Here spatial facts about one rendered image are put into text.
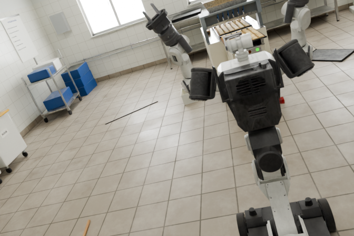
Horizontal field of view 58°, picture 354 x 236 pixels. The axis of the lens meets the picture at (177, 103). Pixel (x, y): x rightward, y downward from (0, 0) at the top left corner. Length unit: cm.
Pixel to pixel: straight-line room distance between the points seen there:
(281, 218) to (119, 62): 616
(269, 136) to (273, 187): 52
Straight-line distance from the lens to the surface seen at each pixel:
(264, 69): 134
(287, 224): 194
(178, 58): 160
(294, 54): 148
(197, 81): 147
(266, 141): 152
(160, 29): 155
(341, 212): 248
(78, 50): 781
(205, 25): 390
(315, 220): 219
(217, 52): 398
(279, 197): 197
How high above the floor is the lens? 174
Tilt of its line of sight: 21 degrees down
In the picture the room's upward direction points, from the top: 20 degrees counter-clockwise
